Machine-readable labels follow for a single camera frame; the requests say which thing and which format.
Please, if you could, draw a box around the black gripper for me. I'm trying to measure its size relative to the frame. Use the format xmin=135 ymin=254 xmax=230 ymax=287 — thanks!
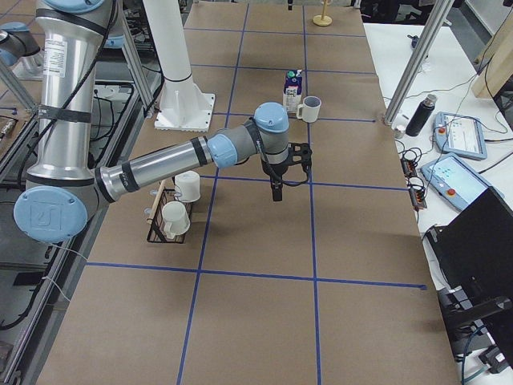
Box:
xmin=261 ymin=158 xmax=293 ymax=201

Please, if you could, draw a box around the white mug with grey inside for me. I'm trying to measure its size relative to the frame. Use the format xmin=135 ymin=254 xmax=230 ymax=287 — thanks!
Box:
xmin=296 ymin=95 xmax=321 ymax=124

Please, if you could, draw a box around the blue white milk carton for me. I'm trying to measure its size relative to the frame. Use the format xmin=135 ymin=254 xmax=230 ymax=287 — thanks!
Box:
xmin=282 ymin=69 xmax=303 ymax=114

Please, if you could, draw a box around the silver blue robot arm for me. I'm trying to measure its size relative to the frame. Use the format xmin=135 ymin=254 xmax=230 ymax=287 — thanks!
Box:
xmin=13 ymin=1 xmax=291 ymax=243

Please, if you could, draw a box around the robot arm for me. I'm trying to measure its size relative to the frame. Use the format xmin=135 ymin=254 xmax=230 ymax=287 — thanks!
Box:
xmin=1 ymin=0 xmax=189 ymax=72

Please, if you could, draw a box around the wooden stand with round base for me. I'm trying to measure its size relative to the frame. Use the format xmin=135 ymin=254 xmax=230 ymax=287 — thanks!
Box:
xmin=313 ymin=0 xmax=333 ymax=26

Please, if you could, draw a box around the white mug far in rack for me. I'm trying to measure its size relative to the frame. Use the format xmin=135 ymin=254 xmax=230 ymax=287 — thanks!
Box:
xmin=174 ymin=171 xmax=200 ymax=203

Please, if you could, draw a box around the white mug in rack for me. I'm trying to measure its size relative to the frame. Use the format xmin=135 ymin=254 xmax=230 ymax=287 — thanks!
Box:
xmin=174 ymin=171 xmax=200 ymax=203
xmin=161 ymin=201 xmax=190 ymax=239

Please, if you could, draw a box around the white mug near in rack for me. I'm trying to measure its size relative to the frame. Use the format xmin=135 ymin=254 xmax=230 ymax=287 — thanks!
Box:
xmin=161 ymin=201 xmax=190 ymax=239

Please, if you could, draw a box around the black water bottle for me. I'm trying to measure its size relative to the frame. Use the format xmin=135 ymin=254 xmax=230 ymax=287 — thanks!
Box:
xmin=406 ymin=94 xmax=438 ymax=137

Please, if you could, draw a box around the near blue teach pendant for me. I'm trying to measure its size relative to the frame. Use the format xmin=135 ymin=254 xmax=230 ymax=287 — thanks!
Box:
xmin=421 ymin=153 xmax=491 ymax=211

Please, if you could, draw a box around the blue teach pendant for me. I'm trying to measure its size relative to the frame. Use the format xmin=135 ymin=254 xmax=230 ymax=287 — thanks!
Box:
xmin=421 ymin=153 xmax=491 ymax=211
xmin=434 ymin=111 xmax=487 ymax=160

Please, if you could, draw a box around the far blue teach pendant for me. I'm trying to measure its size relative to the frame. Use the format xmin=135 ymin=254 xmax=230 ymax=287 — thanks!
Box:
xmin=434 ymin=111 xmax=487 ymax=160

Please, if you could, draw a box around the black laptop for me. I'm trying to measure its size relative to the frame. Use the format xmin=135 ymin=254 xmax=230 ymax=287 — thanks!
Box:
xmin=426 ymin=186 xmax=513 ymax=306

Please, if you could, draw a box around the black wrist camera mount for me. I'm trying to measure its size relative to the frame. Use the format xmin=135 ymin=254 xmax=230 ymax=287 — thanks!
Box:
xmin=288 ymin=143 xmax=313 ymax=176

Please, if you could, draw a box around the white pedestal column base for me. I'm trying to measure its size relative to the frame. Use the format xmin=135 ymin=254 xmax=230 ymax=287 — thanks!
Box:
xmin=143 ymin=0 xmax=216 ymax=132

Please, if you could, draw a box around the black wire mug rack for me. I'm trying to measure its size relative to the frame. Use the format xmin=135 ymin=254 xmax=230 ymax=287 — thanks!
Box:
xmin=147 ymin=172 xmax=200 ymax=244

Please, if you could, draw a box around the aluminium frame post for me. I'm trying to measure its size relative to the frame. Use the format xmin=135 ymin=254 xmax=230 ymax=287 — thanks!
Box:
xmin=383 ymin=0 xmax=454 ymax=126

